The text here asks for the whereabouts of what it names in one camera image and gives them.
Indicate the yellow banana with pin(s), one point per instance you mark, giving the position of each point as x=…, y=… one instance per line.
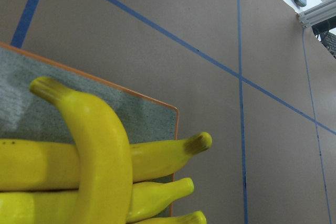
x=106, y=177
x=32, y=165
x=196, y=217
x=148, y=200

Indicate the grey square plate orange rim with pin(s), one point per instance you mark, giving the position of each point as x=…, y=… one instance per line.
x=26, y=116

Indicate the aluminium frame post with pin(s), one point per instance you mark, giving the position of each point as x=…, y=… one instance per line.
x=317, y=14

